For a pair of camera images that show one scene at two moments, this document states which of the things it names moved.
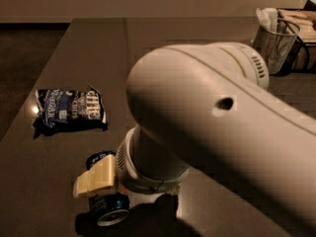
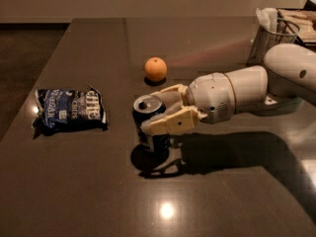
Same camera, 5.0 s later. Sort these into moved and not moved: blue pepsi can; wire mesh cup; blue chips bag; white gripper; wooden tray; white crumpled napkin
Moved: white gripper; blue pepsi can
Not moved: wooden tray; blue chips bag; white crumpled napkin; wire mesh cup
